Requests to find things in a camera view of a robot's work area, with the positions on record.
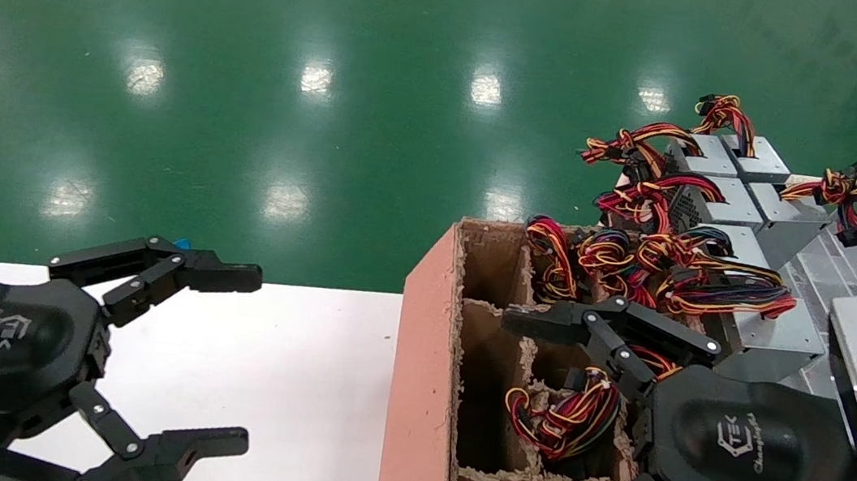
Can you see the brown cardboard divider box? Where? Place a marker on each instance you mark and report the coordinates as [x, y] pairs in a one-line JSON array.
[[421, 403]]

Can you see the blue scrap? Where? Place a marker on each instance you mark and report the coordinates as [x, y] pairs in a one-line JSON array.
[[181, 244]]

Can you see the large grey metal power supply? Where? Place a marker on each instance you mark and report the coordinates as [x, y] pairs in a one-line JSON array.
[[776, 340]]

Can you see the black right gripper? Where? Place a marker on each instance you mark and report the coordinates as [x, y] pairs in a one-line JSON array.
[[745, 459]]

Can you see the grey perforated power supply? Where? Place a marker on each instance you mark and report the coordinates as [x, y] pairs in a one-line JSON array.
[[727, 202]]

